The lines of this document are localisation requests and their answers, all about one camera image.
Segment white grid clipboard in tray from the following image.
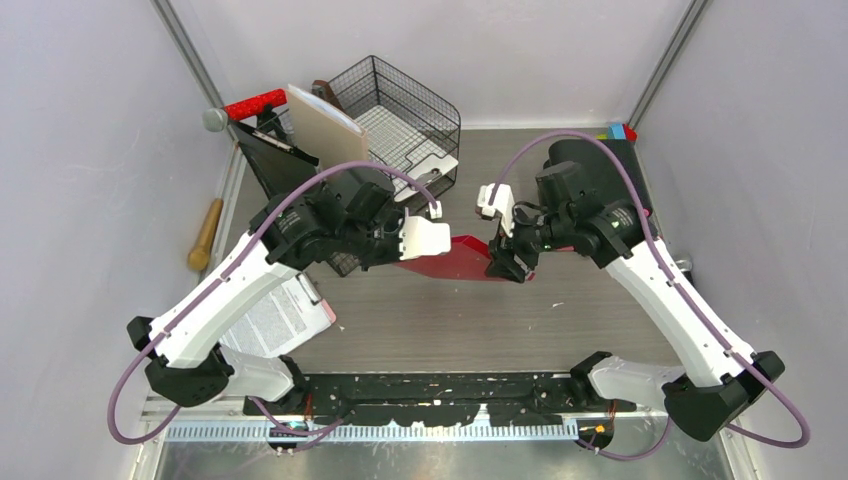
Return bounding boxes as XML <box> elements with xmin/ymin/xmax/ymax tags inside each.
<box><xmin>353</xmin><ymin>105</ymin><xmax>459</xmax><ymax>196</ymax></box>

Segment wooden stick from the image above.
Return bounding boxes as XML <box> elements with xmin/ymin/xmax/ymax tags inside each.
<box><xmin>187</xmin><ymin>198</ymin><xmax>224</xmax><ymax>272</ymax></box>

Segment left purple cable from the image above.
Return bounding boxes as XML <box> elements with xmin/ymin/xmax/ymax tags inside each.
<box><xmin>107</xmin><ymin>160</ymin><xmax>444</xmax><ymax>446</ymax></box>

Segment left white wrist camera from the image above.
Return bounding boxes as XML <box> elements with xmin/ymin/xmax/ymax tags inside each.
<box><xmin>399</xmin><ymin>216</ymin><xmax>452</xmax><ymax>261</ymax></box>

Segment black pink drawer cabinet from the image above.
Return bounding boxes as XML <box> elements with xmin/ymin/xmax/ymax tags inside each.
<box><xmin>543</xmin><ymin>139</ymin><xmax>654</xmax><ymax>219</ymax></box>

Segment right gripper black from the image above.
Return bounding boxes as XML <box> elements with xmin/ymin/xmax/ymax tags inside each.
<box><xmin>484</xmin><ymin>201</ymin><xmax>571</xmax><ymax>284</ymax></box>

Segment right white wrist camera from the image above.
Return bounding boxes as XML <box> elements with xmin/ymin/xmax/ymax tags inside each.
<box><xmin>475</xmin><ymin>183</ymin><xmax>515</xmax><ymax>238</ymax></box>

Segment black wire mesh organizer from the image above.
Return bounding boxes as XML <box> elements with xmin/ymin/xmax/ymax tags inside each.
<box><xmin>264</xmin><ymin>55</ymin><xmax>462</xmax><ymax>278</ymax></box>

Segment red glitter microphone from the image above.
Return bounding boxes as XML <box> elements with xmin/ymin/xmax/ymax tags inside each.
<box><xmin>201</xmin><ymin>88</ymin><xmax>287</xmax><ymax>132</ymax></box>

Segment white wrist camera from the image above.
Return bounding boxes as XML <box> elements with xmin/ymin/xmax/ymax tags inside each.
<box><xmin>399</xmin><ymin>216</ymin><xmax>452</xmax><ymax>261</ymax></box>
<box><xmin>475</xmin><ymin>183</ymin><xmax>515</xmax><ymax>238</ymax></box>

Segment black clip file folder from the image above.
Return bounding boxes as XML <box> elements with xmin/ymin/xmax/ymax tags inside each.
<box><xmin>231</xmin><ymin>122</ymin><xmax>319</xmax><ymax>199</ymax></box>

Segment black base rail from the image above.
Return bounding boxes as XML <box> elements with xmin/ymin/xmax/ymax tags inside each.
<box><xmin>264</xmin><ymin>372</ymin><xmax>637</xmax><ymax>427</ymax></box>

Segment beige folder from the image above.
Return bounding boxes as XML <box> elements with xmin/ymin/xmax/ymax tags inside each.
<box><xmin>285</xmin><ymin>84</ymin><xmax>369</xmax><ymax>170</ymax></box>

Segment brown object behind organizer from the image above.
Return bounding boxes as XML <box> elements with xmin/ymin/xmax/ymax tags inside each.
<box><xmin>311</xmin><ymin>80</ymin><xmax>344</xmax><ymax>111</ymax></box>

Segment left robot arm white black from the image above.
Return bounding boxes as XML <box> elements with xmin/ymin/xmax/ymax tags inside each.
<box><xmin>127</xmin><ymin>161</ymin><xmax>410</xmax><ymax>414</ymax></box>

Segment pink clipboard with paper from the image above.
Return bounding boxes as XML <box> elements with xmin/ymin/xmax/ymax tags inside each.
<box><xmin>220</xmin><ymin>273</ymin><xmax>336</xmax><ymax>358</ymax></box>

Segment red notebook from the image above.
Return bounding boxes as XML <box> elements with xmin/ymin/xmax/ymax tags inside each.
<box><xmin>395</xmin><ymin>235</ymin><xmax>506</xmax><ymax>281</ymax></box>

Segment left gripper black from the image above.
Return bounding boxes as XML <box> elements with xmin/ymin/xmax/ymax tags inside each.
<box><xmin>337</xmin><ymin>207</ymin><xmax>420</xmax><ymax>272</ymax></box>

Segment colourful toy blocks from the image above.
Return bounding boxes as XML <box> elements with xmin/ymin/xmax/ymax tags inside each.
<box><xmin>596</xmin><ymin>123</ymin><xmax>638</xmax><ymax>143</ymax></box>

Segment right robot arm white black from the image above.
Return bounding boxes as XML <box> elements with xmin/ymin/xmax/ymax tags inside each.
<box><xmin>477</xmin><ymin>155</ymin><xmax>785</xmax><ymax>441</ymax></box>

